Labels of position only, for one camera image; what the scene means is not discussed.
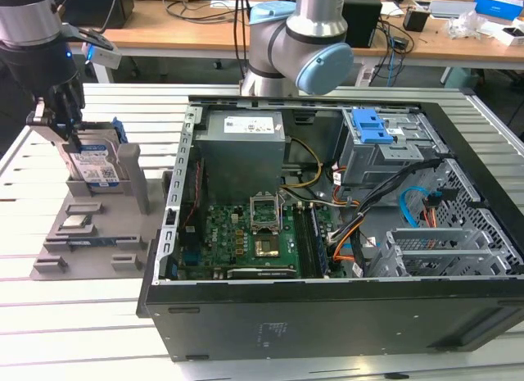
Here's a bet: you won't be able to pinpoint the grey flat box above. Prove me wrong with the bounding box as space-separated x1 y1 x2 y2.
429 0 478 20

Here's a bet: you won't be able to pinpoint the blue cardboard box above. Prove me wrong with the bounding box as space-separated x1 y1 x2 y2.
474 0 524 21

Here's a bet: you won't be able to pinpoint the metal socket cover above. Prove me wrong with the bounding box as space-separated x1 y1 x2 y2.
248 190 284 235

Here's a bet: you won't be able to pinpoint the black cable bundle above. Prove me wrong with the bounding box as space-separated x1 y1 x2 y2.
327 157 447 247

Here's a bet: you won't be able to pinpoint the black tower box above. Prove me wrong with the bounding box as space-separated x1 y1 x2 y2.
342 0 384 49

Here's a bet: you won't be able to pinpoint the grey metal disk bay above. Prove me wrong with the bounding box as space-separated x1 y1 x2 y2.
370 227 513 278

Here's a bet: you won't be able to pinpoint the green motherboard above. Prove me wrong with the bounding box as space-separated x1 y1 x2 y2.
175 202 349 280

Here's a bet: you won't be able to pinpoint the large black computer box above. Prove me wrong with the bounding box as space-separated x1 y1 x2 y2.
52 0 135 29

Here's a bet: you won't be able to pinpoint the clear plastic bag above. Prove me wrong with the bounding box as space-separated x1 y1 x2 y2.
445 10 492 40

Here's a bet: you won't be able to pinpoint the installed RAM stick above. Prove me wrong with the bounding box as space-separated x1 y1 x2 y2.
307 203 330 275

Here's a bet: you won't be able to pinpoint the thin locking lever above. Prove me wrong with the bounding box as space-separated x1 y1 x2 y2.
276 189 287 234

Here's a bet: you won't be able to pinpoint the blue data wire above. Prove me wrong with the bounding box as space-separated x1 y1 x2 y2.
399 185 427 229

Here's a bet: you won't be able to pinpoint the small black cube box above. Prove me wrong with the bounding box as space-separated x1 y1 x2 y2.
403 7 431 33

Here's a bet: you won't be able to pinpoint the blue plastic drive latch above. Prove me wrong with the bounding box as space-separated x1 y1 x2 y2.
351 108 396 144

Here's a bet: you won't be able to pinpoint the yellow power wires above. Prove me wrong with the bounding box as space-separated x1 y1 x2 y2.
282 137 325 190

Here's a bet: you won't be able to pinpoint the loose RAM stick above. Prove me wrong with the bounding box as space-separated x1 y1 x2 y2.
67 239 120 249

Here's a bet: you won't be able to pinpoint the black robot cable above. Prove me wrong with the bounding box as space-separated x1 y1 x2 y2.
233 0 251 85

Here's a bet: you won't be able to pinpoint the grey power supply unit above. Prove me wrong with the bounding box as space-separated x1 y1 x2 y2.
194 110 286 206

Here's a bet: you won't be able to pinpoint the black graphics card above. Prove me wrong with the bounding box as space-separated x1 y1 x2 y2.
227 265 298 280

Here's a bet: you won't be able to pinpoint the hard disk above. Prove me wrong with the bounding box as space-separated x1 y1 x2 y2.
56 117 128 189

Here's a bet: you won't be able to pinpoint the grey metal drive cage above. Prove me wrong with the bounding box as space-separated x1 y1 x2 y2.
333 106 449 189

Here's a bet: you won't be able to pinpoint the CPU socket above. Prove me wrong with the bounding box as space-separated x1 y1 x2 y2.
252 236 283 260

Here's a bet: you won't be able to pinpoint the black open PC case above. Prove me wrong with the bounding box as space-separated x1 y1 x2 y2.
136 94 524 364

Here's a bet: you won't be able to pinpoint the black RAM slot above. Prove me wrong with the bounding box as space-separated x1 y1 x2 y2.
294 204 313 278

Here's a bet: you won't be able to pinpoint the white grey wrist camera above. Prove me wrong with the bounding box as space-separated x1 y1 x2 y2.
81 39 123 70

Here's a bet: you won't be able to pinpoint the long wooden desk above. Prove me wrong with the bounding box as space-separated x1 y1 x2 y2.
61 0 524 85

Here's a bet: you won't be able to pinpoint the silver CPU chip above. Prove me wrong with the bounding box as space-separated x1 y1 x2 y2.
61 216 93 230

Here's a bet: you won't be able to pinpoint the orange wire loop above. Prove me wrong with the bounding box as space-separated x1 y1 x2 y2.
332 223 361 262

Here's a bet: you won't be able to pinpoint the white box with phone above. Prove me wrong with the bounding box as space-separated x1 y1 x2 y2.
486 20 524 47

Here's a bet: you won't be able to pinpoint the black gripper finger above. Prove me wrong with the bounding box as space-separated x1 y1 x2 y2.
61 80 86 152
26 89 69 143

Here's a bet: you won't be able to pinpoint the grey parts rack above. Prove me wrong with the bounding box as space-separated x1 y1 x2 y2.
30 143 175 283

